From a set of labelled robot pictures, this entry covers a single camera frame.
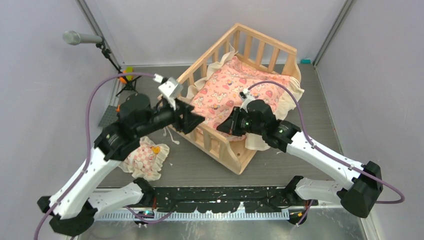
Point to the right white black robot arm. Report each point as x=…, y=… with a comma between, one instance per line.
x=351, y=184

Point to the silver microphone on tripod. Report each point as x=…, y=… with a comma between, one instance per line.
x=74, y=38

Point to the grey building plate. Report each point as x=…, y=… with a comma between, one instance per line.
x=109, y=116

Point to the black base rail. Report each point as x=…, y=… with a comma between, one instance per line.
x=254, y=199

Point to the pink printed cushion with ties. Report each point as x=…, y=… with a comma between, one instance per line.
x=215, y=95

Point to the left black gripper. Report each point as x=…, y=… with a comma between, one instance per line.
x=190, y=120

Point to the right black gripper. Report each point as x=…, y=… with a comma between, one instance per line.
x=230, y=125

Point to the teal small block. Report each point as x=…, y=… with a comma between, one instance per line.
x=305, y=61

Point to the orange green toy ball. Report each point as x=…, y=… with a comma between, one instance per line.
x=126, y=75

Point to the wooden slatted pet bed frame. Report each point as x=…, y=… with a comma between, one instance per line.
x=259, y=51

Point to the small checkered ruffled pillow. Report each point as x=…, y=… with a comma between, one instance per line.
x=146, y=161

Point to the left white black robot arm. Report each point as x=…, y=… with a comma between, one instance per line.
x=74, y=208

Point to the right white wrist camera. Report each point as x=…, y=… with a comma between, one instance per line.
x=246, y=98

